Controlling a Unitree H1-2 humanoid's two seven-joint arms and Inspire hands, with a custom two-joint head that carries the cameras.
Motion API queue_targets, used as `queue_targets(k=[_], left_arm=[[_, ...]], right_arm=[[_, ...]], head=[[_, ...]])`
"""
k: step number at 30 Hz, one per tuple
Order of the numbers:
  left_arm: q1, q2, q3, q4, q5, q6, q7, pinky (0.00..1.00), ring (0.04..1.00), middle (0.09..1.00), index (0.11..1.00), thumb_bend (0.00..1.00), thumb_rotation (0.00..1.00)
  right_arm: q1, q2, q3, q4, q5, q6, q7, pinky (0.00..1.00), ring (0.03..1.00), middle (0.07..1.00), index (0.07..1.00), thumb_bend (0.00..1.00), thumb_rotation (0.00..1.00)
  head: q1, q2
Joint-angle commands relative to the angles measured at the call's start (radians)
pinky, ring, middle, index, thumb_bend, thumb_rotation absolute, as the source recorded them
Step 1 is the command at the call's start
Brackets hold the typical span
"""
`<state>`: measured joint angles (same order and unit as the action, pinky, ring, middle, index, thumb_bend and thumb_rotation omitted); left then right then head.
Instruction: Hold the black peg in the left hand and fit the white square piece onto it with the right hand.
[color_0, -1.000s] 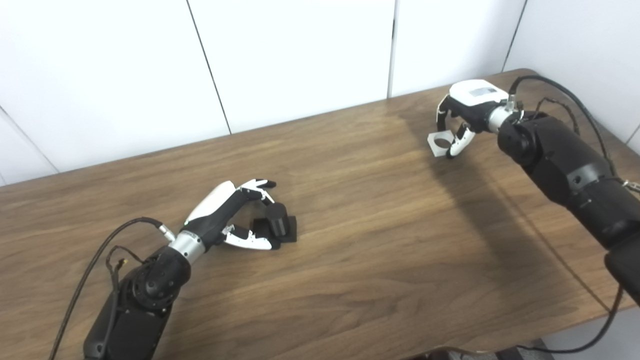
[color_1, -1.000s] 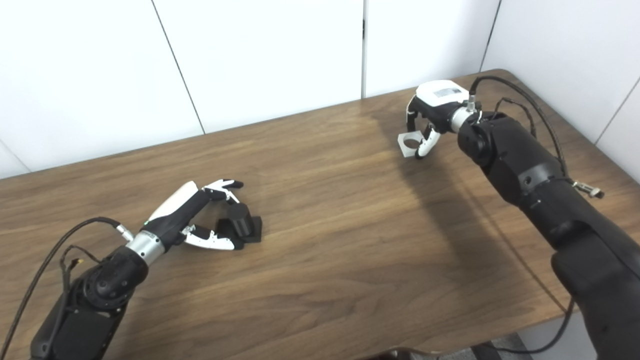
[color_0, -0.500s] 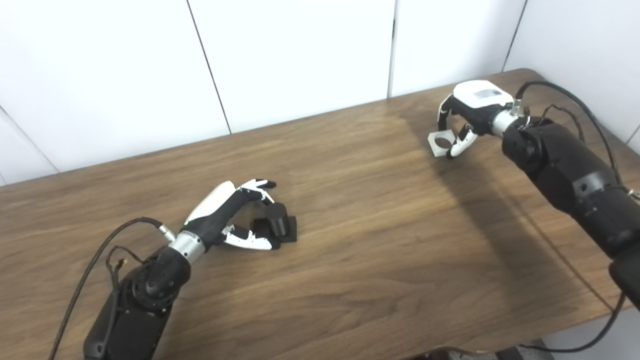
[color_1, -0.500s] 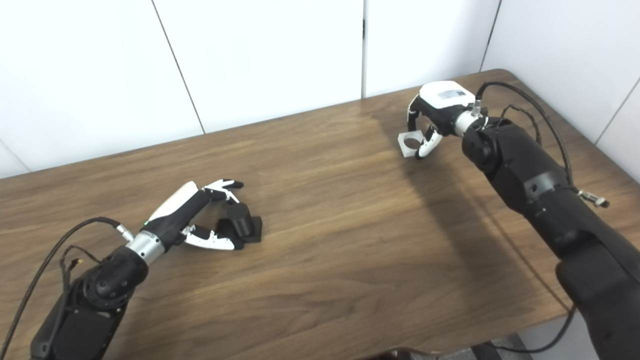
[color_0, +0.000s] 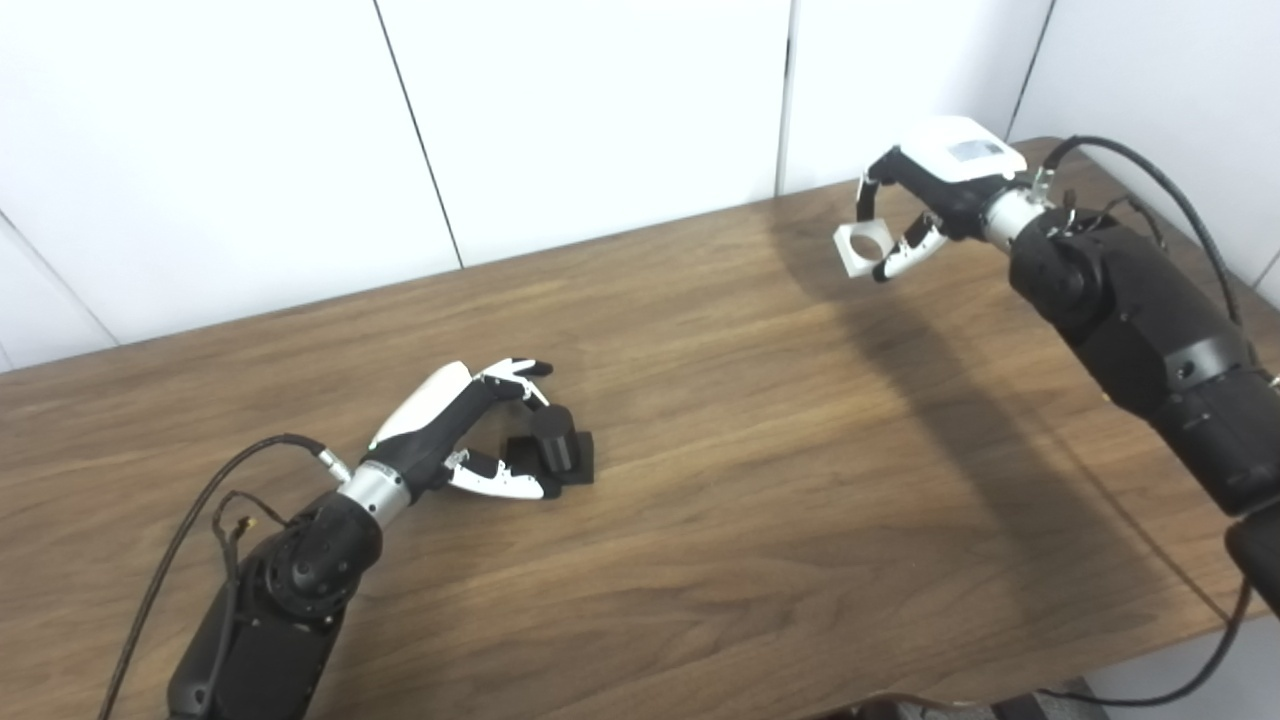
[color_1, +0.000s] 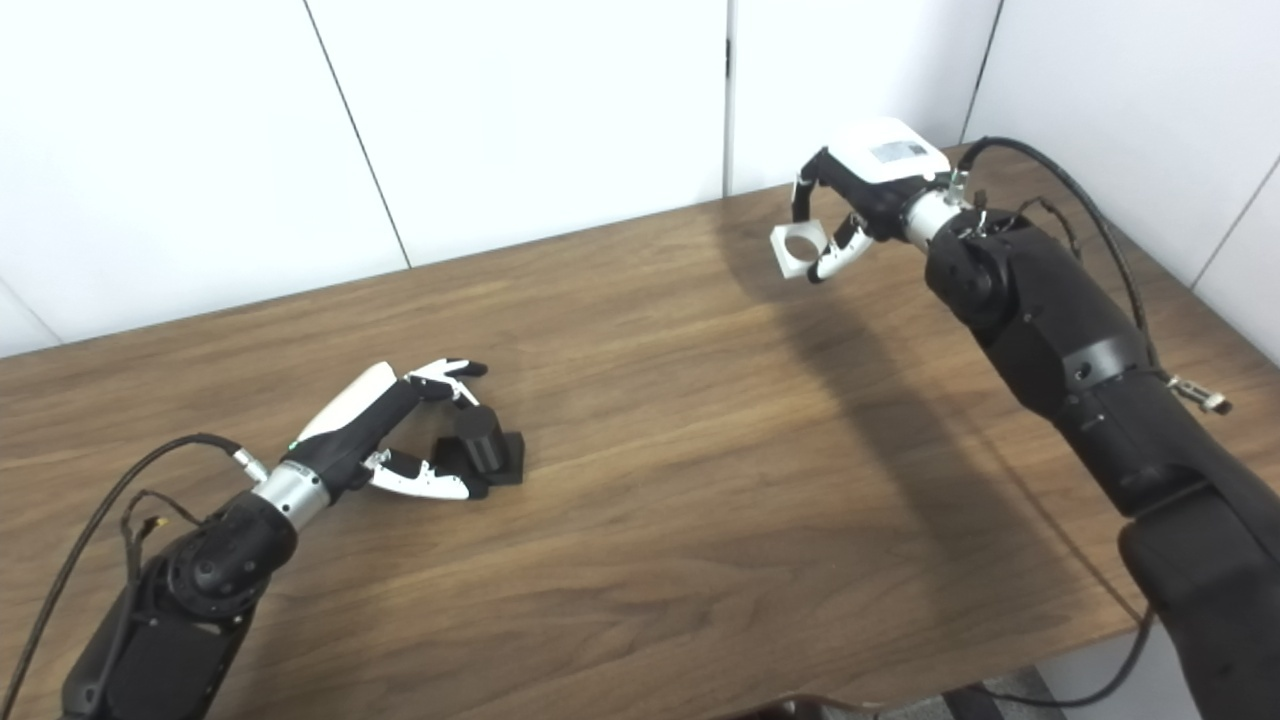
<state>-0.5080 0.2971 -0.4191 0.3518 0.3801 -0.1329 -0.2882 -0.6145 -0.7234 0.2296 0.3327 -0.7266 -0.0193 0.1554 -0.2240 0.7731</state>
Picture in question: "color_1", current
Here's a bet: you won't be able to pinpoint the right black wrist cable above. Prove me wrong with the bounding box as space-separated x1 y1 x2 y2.
955 137 1234 709

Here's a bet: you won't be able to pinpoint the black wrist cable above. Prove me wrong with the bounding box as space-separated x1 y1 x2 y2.
0 433 270 720
955 137 1234 709

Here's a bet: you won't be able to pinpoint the left thin arm wires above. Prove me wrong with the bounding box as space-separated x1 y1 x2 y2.
120 488 203 583

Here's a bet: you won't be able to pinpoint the black peg with square base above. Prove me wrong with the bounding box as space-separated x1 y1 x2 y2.
432 403 526 497

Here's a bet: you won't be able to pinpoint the right thin arm wires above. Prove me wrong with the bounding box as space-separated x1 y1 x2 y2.
974 190 1083 263

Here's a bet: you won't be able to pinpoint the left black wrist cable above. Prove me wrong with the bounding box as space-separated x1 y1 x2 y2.
0 433 270 720

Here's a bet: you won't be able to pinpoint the white square piece with hole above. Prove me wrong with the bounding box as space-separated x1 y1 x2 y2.
770 220 832 281

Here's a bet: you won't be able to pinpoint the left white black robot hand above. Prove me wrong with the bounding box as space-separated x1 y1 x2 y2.
283 358 491 501

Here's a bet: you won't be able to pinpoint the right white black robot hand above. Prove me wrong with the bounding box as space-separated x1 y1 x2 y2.
790 118 953 284

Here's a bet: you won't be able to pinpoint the thin arm wires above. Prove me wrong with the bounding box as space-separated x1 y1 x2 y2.
120 488 203 583
974 190 1083 263

